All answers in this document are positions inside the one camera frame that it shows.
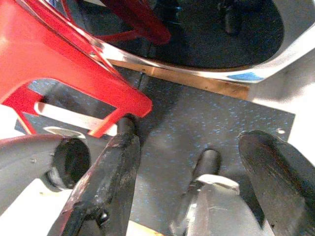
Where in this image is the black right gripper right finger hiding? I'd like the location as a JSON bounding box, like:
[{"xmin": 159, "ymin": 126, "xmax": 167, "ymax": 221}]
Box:
[{"xmin": 238, "ymin": 130, "xmax": 315, "ymax": 236}]

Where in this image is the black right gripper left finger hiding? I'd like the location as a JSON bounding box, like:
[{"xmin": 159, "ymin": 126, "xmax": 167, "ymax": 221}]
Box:
[{"xmin": 61, "ymin": 116, "xmax": 141, "ymax": 236}]

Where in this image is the white washing machine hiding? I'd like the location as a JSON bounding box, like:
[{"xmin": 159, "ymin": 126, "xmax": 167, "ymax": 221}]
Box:
[{"xmin": 247, "ymin": 0, "xmax": 315, "ymax": 105}]

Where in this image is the dark blue-speckled floor mat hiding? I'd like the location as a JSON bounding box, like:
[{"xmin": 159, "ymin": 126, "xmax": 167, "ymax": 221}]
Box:
[{"xmin": 14, "ymin": 66, "xmax": 296, "ymax": 233}]

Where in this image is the brown wooden plinth strip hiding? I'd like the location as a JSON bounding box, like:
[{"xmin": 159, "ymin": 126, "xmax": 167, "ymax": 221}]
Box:
[{"xmin": 108, "ymin": 59, "xmax": 251, "ymax": 100}]

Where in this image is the red plastic stool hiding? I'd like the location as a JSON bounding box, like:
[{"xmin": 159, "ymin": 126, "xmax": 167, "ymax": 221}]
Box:
[{"xmin": 0, "ymin": 0, "xmax": 154, "ymax": 138}]

